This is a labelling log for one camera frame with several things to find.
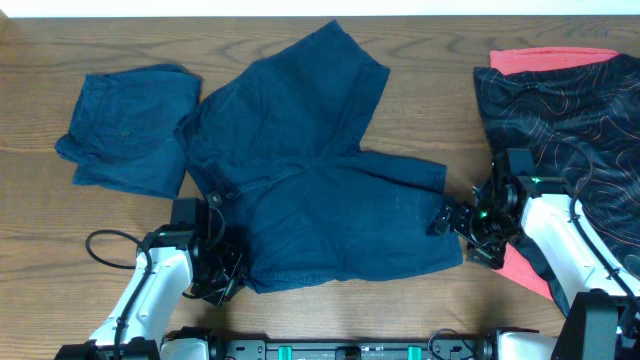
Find black patterned shorts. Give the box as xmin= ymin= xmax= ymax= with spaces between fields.
xmin=473 ymin=52 xmax=640 ymax=316

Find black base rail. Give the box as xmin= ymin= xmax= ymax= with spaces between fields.
xmin=160 ymin=327 xmax=498 ymax=360

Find navy blue shorts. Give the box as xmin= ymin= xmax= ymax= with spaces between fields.
xmin=176 ymin=22 xmax=463 ymax=293

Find red coral garment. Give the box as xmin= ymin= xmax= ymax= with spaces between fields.
xmin=489 ymin=47 xmax=619 ymax=75

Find folded navy shorts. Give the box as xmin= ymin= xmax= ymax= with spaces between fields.
xmin=55 ymin=64 xmax=201 ymax=199

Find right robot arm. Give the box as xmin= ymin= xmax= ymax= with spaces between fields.
xmin=427 ymin=175 xmax=639 ymax=359

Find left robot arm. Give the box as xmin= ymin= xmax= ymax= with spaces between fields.
xmin=55 ymin=225 xmax=246 ymax=360

